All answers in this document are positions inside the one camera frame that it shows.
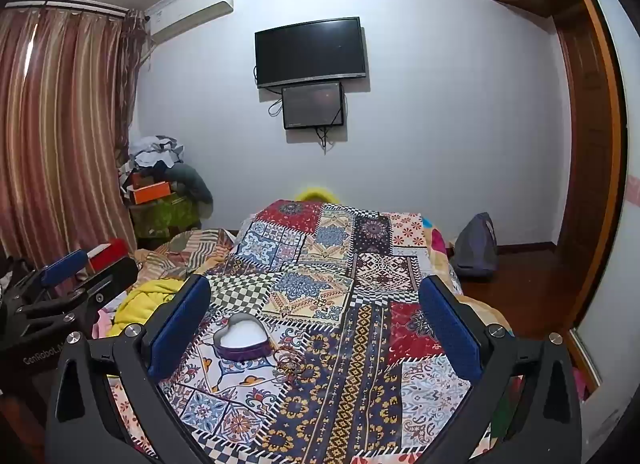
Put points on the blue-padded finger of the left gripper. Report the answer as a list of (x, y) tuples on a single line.
[(64, 268)]

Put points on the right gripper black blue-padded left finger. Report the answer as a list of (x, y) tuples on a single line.
[(83, 422)]

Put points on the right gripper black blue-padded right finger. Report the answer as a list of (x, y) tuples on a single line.
[(545, 425)]

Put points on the heart-shaped purple jewelry box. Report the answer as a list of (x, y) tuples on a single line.
[(242, 338)]

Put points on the red box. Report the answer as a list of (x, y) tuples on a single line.
[(106, 254)]

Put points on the yellow blanket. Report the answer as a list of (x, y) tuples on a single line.
[(140, 303)]

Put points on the green patterned bag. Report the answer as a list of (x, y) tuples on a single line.
[(164, 218)]

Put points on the orange box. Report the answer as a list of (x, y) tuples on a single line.
[(150, 193)]

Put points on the pile of clothes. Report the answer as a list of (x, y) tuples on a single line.
[(160, 159)]

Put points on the striped red curtain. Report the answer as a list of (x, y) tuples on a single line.
[(68, 80)]

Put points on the grey backpack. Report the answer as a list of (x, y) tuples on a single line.
[(476, 249)]

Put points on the pile of thin bangles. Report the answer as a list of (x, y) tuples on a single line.
[(289, 361)]

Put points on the colourful patchwork bed cover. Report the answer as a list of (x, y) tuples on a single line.
[(340, 285)]

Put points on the yellow round object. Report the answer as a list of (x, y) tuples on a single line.
[(317, 194)]

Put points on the white air conditioner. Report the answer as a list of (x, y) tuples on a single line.
[(171, 18)]

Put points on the wooden wardrobe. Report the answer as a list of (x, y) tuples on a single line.
[(597, 157)]

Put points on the small black wall monitor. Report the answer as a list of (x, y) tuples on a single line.
[(317, 105)]

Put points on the black wall television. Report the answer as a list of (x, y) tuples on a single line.
[(331, 49)]

